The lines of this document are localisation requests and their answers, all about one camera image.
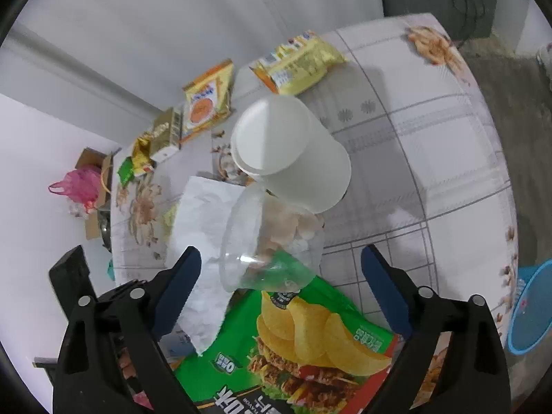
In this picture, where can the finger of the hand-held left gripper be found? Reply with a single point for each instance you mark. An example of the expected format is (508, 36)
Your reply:
(69, 271)

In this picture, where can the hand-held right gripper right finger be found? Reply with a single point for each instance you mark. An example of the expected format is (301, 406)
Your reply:
(386, 289)

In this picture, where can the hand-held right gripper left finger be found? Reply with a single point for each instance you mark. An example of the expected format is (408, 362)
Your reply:
(177, 293)

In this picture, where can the white napkin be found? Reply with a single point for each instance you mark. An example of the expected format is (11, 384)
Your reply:
(198, 224)

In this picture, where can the clear plastic cup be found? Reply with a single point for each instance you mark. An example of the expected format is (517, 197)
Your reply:
(241, 241)

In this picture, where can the green potato chip bag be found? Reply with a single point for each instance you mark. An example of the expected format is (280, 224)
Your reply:
(310, 345)

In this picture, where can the blue plastic basket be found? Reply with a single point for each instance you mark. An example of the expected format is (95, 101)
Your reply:
(530, 310)

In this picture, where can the white paper cup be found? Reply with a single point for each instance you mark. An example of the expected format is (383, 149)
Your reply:
(302, 168)

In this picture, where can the teal plastic bag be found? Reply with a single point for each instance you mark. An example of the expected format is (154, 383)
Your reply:
(111, 269)

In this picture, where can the metal pot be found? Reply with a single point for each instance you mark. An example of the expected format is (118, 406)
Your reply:
(103, 228)

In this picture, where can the pink plastic bag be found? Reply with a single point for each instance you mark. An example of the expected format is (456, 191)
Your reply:
(82, 183)

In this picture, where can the small green snack packet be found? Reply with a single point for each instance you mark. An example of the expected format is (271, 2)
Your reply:
(125, 171)

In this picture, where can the cardboard box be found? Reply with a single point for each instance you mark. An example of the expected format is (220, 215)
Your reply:
(88, 157)

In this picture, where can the floral tablecloth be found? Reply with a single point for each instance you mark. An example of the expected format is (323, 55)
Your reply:
(431, 159)

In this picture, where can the small yellow snack packet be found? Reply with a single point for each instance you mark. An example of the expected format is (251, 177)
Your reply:
(141, 155)

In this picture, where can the gold box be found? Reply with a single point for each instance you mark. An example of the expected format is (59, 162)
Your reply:
(164, 133)

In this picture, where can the orange snack packet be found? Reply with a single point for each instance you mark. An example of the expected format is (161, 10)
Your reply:
(205, 103)

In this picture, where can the yellow snack bag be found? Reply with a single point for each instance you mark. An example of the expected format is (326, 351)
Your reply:
(297, 62)

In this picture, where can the white curtain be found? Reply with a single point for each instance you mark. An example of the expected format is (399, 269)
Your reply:
(151, 21)

